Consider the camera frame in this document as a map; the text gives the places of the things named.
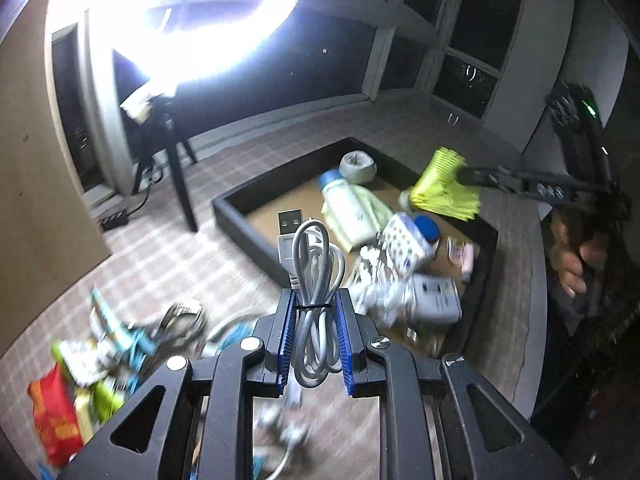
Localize black tray container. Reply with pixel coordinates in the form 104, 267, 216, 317
212, 136, 501, 361

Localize teal white packet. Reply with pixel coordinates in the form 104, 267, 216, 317
90, 287, 156, 391

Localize pink small packet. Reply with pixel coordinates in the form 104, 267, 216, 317
446, 237, 476, 281

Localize person's dark clothing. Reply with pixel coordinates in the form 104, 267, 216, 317
530, 200, 640, 421

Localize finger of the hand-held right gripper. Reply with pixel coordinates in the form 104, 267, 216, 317
457, 165, 601, 206

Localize patterned tissue pack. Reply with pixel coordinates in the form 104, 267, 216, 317
375, 212, 436, 276

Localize black tripod stand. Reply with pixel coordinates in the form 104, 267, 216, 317
131, 95, 200, 233

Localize blue lidded jar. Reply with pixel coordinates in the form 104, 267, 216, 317
414, 215, 441, 251

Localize black power strip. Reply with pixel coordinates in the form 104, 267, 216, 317
97, 210, 132, 233

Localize yellow cloth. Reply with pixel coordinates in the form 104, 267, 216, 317
410, 147, 482, 221

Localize ring light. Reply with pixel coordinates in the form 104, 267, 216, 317
75, 0, 306, 106

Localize green snack packet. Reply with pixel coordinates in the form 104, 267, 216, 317
75, 377, 128, 423

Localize white rectangular tin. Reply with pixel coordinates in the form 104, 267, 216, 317
407, 275, 463, 323

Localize white bottle blue cap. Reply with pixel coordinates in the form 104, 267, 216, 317
319, 170, 377, 242

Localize grey foil packet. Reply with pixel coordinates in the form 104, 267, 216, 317
160, 300, 208, 336

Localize plaid cloth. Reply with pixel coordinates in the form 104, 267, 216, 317
0, 97, 551, 480

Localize red snack packet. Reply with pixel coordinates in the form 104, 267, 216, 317
27, 364, 85, 468

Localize white window frame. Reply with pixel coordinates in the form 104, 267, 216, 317
365, 0, 506, 121

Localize person's right hand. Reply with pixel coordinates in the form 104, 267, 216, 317
550, 210, 607, 293

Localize grey cable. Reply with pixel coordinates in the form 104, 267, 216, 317
276, 210, 347, 390

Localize black white crumpled packet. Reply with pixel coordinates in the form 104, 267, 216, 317
347, 245, 416, 321

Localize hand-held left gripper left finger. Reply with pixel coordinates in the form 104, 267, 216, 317
57, 289, 294, 480

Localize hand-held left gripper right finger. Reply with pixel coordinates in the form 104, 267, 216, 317
340, 289, 576, 480

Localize grey tape roll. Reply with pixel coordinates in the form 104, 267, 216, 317
340, 150, 377, 184

